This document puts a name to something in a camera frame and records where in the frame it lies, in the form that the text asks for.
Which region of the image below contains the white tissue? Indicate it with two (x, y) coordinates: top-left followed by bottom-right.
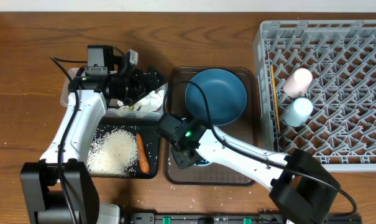
(132, 90), (164, 112)

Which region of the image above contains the light blue bowl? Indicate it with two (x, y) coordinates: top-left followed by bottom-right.
(196, 161), (212, 167)

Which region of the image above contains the orange carrot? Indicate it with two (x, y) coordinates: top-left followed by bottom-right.
(136, 133), (150, 174)

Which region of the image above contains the white rice pile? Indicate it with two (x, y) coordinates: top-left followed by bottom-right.
(87, 129), (138, 177)

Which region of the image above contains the wooden chopstick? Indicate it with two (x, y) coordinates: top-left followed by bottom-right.
(270, 65), (280, 133)

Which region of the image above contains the light blue cup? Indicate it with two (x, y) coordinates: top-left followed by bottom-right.
(283, 98), (313, 127)

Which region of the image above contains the pink cup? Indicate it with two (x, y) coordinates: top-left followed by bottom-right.
(283, 68), (313, 98)

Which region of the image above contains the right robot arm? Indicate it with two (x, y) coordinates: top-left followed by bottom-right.
(162, 120), (340, 223)

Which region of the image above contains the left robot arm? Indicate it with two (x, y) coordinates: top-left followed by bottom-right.
(21, 64), (168, 223)

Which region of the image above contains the grey dishwasher rack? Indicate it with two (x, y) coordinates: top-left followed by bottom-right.
(253, 21), (376, 172)

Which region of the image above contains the clear plastic bin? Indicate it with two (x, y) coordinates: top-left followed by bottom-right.
(61, 68), (166, 124)

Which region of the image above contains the dark blue plate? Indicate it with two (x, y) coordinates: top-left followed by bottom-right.
(185, 68), (247, 126)

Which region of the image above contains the brown serving tray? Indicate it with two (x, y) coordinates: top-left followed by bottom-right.
(164, 68), (260, 186)

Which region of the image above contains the black tray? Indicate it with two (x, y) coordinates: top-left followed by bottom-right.
(90, 118), (160, 179)

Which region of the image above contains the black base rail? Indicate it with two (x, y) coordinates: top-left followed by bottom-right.
(125, 212), (362, 224)

